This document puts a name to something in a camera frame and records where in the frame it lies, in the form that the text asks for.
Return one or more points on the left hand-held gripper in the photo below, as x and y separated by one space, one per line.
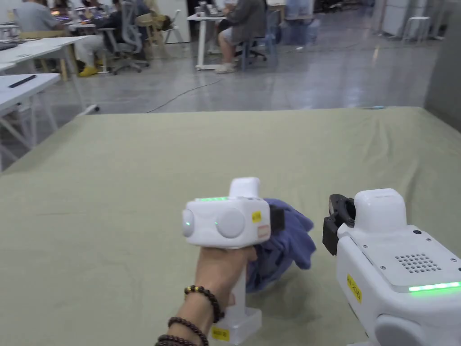
223 221

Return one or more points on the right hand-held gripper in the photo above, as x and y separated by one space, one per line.
392 274

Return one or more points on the blue garment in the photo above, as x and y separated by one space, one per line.
291 238

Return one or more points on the person's left hand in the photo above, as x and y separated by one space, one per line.
216 268

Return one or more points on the flat black bar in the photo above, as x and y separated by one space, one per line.
23 81

